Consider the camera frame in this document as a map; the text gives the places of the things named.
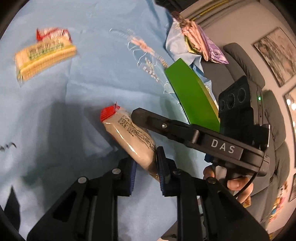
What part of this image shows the beige cracker packet red end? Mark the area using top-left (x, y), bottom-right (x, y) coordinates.
top-left (100, 102), bottom-right (163, 183)

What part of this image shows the small framed wall picture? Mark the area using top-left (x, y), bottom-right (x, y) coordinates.
top-left (283, 86), bottom-right (296, 127)

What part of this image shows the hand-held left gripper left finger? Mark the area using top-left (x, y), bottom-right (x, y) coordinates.
top-left (26, 159), bottom-right (137, 241)

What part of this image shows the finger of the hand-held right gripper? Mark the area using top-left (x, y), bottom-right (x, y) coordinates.
top-left (131, 108), bottom-right (201, 148)

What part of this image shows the green box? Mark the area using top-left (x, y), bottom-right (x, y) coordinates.
top-left (164, 58), bottom-right (222, 133)

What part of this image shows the person's right hand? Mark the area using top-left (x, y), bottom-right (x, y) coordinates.
top-left (203, 164), bottom-right (255, 205)

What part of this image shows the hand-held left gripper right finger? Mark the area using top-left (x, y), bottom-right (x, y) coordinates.
top-left (156, 146), bottom-right (270, 241)

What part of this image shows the large framed wall picture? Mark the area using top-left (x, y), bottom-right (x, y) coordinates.
top-left (253, 27), bottom-right (296, 88)

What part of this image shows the red and white snack packet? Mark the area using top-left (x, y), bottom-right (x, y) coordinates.
top-left (36, 27), bottom-right (73, 44)

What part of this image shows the yellow cracker packet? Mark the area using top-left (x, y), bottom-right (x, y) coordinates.
top-left (14, 39), bottom-right (78, 82)

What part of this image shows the blue floral bedsheet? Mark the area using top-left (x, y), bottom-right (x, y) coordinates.
top-left (0, 0), bottom-right (221, 241)

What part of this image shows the colourful printed cushion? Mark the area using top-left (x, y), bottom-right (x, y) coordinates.
top-left (261, 182), bottom-right (290, 223)

